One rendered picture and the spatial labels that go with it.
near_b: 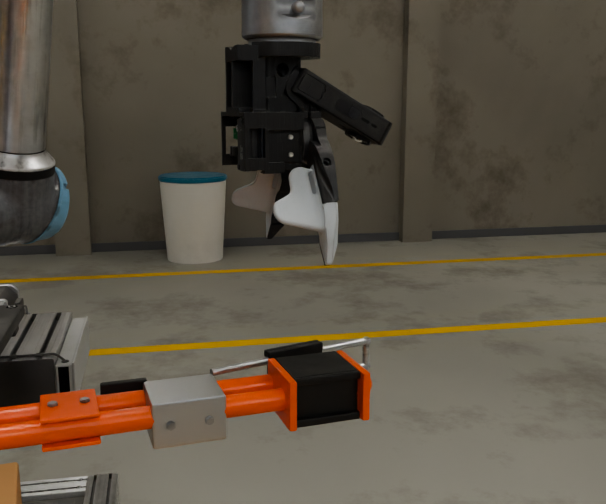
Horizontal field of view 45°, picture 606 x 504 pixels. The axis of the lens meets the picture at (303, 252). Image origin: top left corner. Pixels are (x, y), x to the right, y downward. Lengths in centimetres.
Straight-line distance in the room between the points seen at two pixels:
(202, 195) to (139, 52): 146
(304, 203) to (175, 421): 23
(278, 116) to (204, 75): 614
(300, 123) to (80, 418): 33
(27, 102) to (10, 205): 15
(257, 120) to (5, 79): 52
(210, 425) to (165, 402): 5
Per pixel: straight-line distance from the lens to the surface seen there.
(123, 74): 680
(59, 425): 69
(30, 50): 110
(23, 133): 113
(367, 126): 72
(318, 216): 66
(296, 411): 72
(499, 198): 765
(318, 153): 67
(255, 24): 69
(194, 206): 614
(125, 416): 70
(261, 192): 77
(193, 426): 71
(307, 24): 69
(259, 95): 68
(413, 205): 716
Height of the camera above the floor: 136
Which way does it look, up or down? 12 degrees down
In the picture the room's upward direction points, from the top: straight up
